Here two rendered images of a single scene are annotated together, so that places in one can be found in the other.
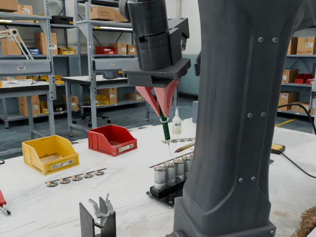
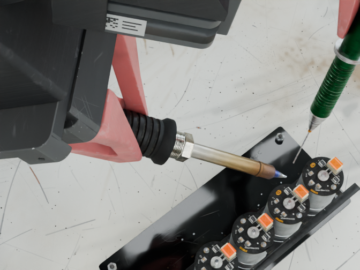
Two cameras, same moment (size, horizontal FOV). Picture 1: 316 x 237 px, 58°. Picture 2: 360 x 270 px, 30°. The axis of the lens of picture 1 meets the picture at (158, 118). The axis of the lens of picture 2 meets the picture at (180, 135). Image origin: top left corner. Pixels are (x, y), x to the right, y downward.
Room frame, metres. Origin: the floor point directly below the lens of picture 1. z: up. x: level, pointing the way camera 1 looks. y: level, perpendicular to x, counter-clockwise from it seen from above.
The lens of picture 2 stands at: (0.69, -0.08, 1.19)
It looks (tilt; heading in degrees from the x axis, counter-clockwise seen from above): 66 degrees down; 185
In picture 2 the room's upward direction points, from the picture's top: straight up
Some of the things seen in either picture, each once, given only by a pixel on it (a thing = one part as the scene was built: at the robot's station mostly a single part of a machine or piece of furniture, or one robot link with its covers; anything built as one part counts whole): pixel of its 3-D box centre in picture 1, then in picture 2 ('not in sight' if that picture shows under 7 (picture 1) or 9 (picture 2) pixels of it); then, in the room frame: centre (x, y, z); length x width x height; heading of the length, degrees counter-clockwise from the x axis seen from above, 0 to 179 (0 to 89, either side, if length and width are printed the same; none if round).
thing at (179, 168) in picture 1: (178, 171); (249, 243); (0.58, -0.04, 0.79); 0.02 x 0.02 x 0.05
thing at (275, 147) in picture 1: (270, 147); not in sight; (0.84, -0.34, 0.76); 0.07 x 0.05 x 0.02; 50
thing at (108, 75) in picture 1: (110, 74); not in sight; (3.35, 0.55, 0.80); 0.15 x 0.12 x 0.10; 62
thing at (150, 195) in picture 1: (184, 187); (226, 234); (0.57, -0.06, 0.76); 0.16 x 0.07 x 0.01; 134
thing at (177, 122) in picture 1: (176, 119); not in sight; (1.03, -0.07, 0.80); 0.03 x 0.03 x 0.10
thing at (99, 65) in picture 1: (141, 64); not in sight; (3.47, 0.19, 0.90); 1.30 x 0.06 x 0.12; 132
